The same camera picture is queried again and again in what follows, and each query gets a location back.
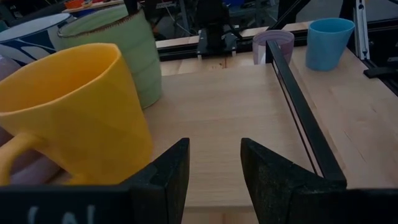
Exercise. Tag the black metal table frame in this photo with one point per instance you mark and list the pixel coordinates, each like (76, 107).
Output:
(382, 40)

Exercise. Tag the wooden shelf with black frame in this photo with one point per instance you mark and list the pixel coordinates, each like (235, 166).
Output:
(217, 124)

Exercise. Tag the smooth lilac mug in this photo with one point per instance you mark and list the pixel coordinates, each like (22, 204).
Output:
(259, 49)

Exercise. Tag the green ceramic mug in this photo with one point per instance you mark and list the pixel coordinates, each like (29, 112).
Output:
(136, 56)

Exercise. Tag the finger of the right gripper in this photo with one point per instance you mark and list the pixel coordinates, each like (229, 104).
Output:
(150, 9)
(131, 7)

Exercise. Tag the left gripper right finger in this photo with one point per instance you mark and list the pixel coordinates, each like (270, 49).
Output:
(273, 189)

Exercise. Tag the ribbed lilac mug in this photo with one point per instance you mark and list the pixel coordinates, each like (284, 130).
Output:
(34, 172)

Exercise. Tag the white mug with blue pattern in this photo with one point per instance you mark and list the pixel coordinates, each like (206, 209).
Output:
(28, 40)

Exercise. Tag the light blue mug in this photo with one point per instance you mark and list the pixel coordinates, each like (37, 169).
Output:
(326, 46)

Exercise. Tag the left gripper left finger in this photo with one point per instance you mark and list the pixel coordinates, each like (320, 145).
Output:
(164, 186)

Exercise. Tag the yellow mug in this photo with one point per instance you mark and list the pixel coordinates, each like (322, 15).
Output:
(77, 118)

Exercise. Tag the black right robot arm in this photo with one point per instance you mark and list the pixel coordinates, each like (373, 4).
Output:
(214, 31)

